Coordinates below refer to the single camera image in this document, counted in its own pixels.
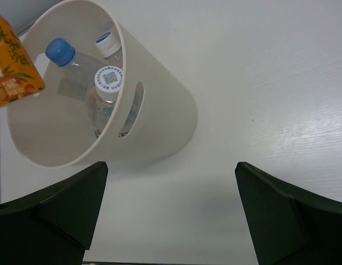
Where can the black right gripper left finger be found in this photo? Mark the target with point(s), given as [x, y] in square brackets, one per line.
[54, 225]

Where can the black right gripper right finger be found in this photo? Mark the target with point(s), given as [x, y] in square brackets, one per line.
[288, 224]

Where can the clear bottle white label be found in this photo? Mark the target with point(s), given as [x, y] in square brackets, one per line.
[101, 97]

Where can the clear bottle blue label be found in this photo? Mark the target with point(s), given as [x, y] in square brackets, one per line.
[77, 68]

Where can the orange plastic bottle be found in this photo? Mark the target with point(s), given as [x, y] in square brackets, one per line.
[19, 77]

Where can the clear unlabelled plastic bottle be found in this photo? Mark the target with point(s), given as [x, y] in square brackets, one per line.
[110, 47]

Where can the cream plastic bin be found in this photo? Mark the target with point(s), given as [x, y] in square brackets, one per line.
[155, 114]

